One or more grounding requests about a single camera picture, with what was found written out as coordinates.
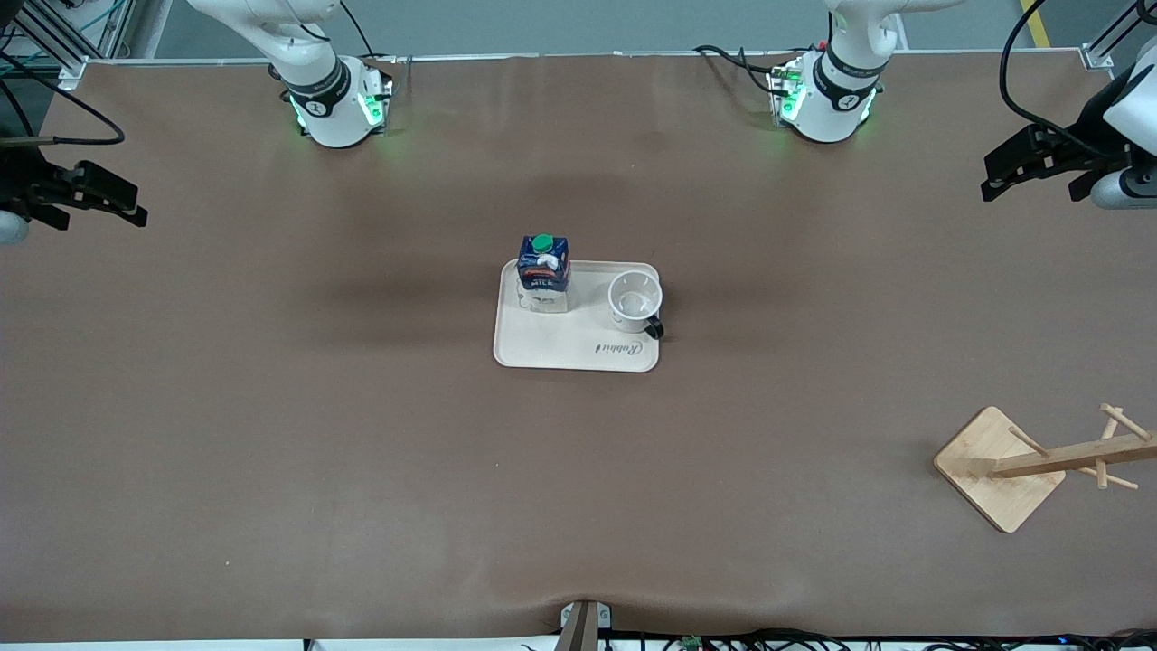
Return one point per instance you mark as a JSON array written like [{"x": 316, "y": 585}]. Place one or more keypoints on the blue milk carton green cap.
[{"x": 542, "y": 271}]

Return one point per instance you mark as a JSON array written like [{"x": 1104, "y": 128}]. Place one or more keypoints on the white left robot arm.
[{"x": 827, "y": 113}]

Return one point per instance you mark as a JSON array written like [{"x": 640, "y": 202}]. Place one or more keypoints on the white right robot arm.
[{"x": 334, "y": 117}]

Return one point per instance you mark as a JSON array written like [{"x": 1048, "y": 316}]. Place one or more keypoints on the wooden cup rack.
[{"x": 994, "y": 470}]

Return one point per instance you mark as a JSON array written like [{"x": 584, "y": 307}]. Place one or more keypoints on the brown table cover mat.
[{"x": 271, "y": 452}]

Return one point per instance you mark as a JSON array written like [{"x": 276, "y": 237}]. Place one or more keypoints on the beige plastic tray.
[{"x": 560, "y": 348}]

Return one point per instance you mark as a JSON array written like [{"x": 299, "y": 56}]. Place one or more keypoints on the metal table corner bracket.
[
  {"x": 72, "y": 72},
  {"x": 1096, "y": 57}
]

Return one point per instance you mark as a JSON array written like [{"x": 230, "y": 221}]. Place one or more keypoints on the aluminium frame post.
[
  {"x": 1121, "y": 27},
  {"x": 113, "y": 36}
]

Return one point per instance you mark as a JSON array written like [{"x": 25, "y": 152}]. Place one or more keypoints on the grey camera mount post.
[{"x": 583, "y": 628}]

